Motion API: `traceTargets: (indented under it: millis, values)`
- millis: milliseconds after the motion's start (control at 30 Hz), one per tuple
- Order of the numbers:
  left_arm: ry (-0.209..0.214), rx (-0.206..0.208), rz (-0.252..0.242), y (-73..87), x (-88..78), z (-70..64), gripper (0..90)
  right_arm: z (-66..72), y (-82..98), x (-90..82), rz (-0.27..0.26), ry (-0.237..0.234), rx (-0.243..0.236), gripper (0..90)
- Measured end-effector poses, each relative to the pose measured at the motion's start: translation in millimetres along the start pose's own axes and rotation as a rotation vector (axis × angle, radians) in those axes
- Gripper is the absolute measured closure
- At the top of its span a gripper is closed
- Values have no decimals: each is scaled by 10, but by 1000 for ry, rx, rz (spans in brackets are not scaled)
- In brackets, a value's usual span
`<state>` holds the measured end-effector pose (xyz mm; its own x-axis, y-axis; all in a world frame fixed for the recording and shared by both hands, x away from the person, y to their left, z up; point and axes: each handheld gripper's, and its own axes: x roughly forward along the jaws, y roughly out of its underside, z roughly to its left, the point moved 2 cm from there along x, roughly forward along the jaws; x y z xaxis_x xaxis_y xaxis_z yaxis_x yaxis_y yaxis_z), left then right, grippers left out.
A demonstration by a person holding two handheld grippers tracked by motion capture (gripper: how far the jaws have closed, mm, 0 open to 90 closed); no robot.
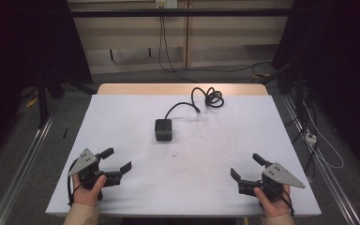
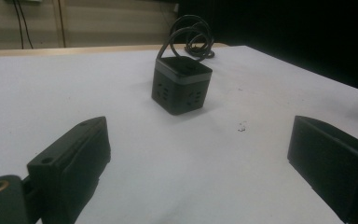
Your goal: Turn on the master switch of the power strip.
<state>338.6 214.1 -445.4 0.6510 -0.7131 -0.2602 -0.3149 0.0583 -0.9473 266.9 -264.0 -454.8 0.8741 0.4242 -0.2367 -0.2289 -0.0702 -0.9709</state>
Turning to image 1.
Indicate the white power strip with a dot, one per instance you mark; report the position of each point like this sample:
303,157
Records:
310,139

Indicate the person's right hand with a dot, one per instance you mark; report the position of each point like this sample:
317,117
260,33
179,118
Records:
275,207

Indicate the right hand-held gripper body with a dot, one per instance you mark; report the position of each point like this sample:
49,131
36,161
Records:
276,179

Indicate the black power adapter block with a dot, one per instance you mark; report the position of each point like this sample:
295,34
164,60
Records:
163,129

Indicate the small black floor item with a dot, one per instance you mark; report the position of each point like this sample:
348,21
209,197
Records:
65,133

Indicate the white table cover sheet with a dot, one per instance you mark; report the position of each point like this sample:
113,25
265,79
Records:
200,175

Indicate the black metal stand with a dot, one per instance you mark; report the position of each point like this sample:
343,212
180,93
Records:
42,103

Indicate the black horizontal frame bar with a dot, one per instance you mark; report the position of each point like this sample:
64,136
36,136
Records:
181,12

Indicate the yellow floor tape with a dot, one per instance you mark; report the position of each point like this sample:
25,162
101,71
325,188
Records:
32,102
261,75

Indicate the aluminium floor rail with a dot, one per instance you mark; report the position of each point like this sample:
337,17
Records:
22,172
328,175

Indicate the white wall socket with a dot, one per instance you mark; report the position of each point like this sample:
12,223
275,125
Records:
166,3

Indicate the person's left hand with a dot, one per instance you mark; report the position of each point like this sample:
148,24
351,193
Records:
86,195

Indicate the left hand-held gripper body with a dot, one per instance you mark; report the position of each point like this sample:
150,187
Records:
89,170

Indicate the black curtain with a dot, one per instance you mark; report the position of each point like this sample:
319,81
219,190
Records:
25,47
340,62

